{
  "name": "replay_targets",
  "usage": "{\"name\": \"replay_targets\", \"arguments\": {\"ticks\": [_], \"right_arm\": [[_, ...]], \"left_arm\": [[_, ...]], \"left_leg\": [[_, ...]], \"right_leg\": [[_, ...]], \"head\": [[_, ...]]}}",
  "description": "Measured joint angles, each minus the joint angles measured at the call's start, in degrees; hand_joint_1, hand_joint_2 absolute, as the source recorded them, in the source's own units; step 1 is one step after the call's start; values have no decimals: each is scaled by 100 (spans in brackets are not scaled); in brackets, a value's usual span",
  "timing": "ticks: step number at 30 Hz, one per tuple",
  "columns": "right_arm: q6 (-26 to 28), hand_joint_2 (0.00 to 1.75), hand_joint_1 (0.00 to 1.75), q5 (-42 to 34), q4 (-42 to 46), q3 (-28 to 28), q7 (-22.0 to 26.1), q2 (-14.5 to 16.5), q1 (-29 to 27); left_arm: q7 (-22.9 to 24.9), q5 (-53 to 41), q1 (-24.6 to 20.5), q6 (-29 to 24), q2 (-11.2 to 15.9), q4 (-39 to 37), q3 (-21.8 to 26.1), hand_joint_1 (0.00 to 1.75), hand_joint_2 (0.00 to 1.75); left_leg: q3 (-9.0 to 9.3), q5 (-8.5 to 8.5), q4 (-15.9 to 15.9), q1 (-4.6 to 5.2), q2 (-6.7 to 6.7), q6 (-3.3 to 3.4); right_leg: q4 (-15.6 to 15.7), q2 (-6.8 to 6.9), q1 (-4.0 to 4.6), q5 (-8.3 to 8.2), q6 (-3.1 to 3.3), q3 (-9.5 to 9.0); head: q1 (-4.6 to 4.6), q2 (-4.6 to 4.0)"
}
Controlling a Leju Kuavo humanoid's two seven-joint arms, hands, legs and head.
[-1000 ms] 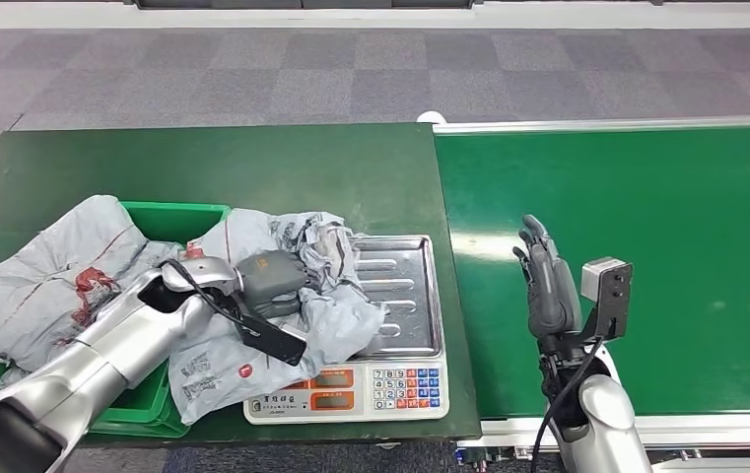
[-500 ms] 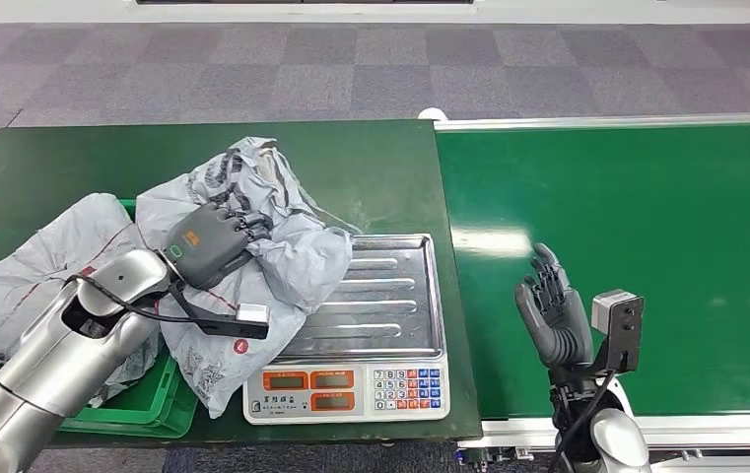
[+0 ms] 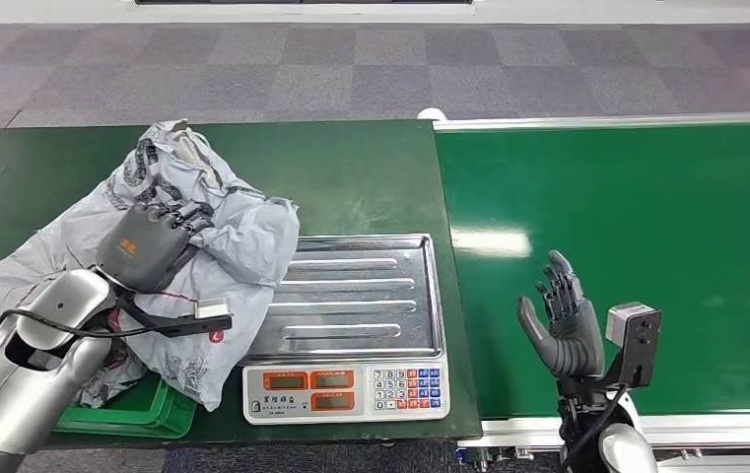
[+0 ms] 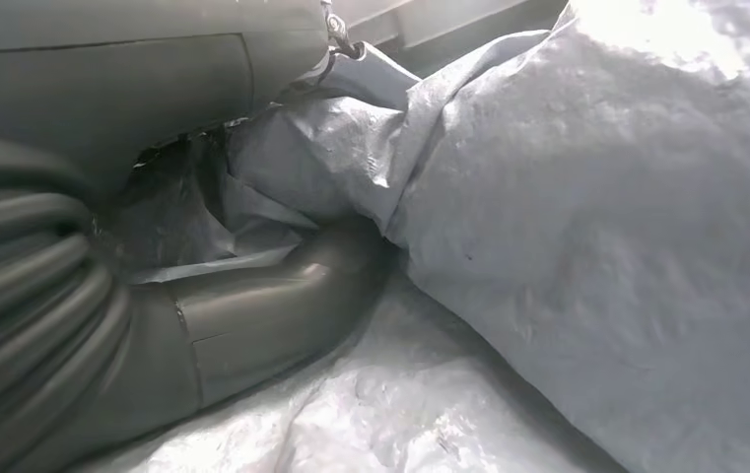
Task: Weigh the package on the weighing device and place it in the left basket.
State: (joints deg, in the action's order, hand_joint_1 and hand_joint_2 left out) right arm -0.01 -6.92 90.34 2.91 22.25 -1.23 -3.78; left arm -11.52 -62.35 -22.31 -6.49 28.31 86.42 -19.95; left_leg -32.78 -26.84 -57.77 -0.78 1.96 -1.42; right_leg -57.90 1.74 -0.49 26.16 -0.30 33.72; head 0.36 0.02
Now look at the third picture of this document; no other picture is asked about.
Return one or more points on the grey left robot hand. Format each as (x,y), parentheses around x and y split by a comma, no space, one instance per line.
(143,248)

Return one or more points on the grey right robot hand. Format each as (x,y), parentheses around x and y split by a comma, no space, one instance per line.
(570,339)

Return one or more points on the grey package with black print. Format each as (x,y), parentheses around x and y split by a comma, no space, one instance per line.
(244,241)

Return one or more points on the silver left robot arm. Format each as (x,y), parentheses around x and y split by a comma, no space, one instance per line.
(22,391)

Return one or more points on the green plastic basket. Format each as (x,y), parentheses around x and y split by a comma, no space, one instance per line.
(152,418)

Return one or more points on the green belt conveyor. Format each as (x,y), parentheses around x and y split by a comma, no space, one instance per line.
(675,196)

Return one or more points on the electronic scale with steel tray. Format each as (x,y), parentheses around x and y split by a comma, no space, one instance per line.
(361,294)

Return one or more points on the white round conveyor end cap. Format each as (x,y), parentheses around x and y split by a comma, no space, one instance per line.
(432,114)

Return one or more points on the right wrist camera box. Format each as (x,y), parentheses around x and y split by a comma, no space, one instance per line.
(635,339)

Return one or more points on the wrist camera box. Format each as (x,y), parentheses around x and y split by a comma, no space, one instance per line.
(635,339)
(211,310)

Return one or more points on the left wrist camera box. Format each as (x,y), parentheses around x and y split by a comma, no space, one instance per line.
(211,310)

